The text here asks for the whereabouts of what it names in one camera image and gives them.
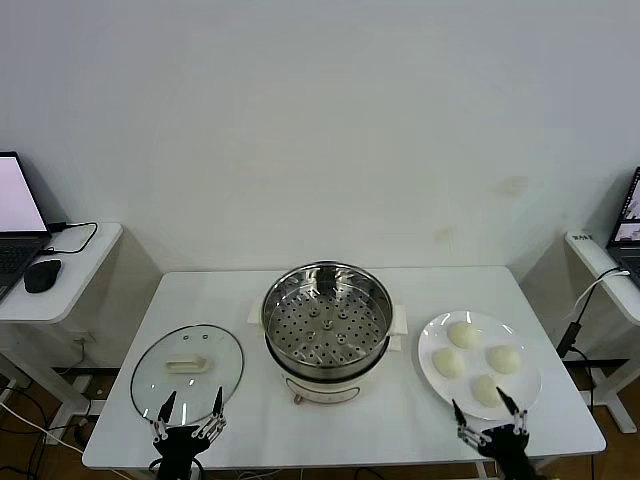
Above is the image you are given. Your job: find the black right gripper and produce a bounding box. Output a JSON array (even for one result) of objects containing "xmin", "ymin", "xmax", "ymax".
[{"xmin": 451, "ymin": 385, "xmax": 540, "ymax": 480}]

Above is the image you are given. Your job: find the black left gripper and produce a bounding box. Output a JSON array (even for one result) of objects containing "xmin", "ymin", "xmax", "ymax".
[{"xmin": 151, "ymin": 385, "xmax": 230, "ymax": 480}]

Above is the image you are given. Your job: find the white steamed baozi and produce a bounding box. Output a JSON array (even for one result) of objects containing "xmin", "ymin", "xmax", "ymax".
[
  {"xmin": 485, "ymin": 344, "xmax": 522, "ymax": 375},
  {"xmin": 472, "ymin": 373, "xmax": 503, "ymax": 406},
  {"xmin": 447, "ymin": 321, "xmax": 480, "ymax": 349},
  {"xmin": 432, "ymin": 347, "xmax": 467, "ymax": 377}
]

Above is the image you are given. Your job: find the glass lid with cream handle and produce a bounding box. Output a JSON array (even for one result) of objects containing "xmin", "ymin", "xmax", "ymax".
[{"xmin": 129, "ymin": 323, "xmax": 246, "ymax": 426}]

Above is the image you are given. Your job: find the perforated steel steamer basket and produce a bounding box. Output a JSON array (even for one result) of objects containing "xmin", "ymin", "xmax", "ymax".
[{"xmin": 262, "ymin": 259, "xmax": 395, "ymax": 381}]

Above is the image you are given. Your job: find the round white plate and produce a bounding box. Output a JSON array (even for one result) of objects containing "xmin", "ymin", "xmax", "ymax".
[{"xmin": 417, "ymin": 310, "xmax": 543, "ymax": 420}]

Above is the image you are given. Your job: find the cream electric cooker base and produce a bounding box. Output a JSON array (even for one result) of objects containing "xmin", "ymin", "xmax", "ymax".
[{"xmin": 248, "ymin": 294, "xmax": 409, "ymax": 405}]

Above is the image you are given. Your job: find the white side table with mouse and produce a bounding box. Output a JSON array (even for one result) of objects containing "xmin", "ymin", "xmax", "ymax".
[{"xmin": 0, "ymin": 222, "xmax": 126, "ymax": 416}]

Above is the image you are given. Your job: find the white side table with label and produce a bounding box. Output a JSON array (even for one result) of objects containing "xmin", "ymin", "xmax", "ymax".
[{"xmin": 564, "ymin": 229, "xmax": 640, "ymax": 434}]

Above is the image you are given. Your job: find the black computer mouse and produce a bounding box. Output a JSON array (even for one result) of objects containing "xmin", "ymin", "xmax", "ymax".
[{"xmin": 23, "ymin": 258, "xmax": 63, "ymax": 294}]

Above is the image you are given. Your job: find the black laptop with dark screen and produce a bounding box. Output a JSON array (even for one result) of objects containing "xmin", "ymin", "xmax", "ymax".
[{"xmin": 605, "ymin": 167, "xmax": 640, "ymax": 289}]

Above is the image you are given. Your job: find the black laptop with pale screen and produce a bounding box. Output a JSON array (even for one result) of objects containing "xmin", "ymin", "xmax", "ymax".
[{"xmin": 0, "ymin": 151, "xmax": 54, "ymax": 301}]

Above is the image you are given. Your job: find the black adapter with cable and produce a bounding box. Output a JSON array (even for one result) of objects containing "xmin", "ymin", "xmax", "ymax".
[{"xmin": 558, "ymin": 322, "xmax": 601, "ymax": 401}]

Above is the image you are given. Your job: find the white floor cable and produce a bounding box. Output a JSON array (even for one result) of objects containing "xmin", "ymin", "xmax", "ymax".
[{"xmin": 0, "ymin": 399, "xmax": 86, "ymax": 454}]

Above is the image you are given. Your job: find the white laptop cable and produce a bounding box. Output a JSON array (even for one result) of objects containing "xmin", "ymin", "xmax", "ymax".
[{"xmin": 577, "ymin": 268, "xmax": 632, "ymax": 321}]

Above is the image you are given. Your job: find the black laptop charger cable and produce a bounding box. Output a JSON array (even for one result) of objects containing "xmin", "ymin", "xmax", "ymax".
[{"xmin": 49, "ymin": 221, "xmax": 99, "ymax": 256}]

